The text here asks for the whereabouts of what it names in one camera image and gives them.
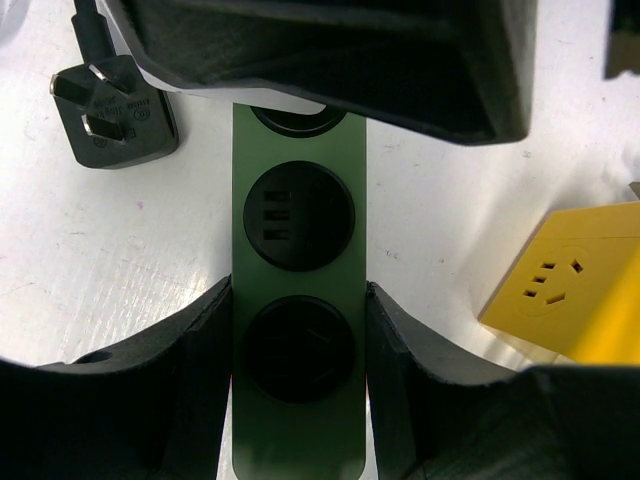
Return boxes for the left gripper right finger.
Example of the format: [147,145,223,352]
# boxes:
[366,283,639,479]

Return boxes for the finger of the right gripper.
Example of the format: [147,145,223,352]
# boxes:
[112,1,537,146]
[604,0,640,79]

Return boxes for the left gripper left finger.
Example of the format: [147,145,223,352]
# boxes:
[1,279,232,479]

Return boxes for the green power strip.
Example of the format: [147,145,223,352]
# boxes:
[231,105,367,479]

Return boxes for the black power cord with plug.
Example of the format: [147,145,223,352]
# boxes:
[49,0,180,171]

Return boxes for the white charger plug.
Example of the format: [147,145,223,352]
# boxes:
[96,1,325,115]

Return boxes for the light green plug adapter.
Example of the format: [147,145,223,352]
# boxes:
[629,182,640,200]

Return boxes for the yellow cube socket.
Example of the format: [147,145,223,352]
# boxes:
[479,202,639,366]

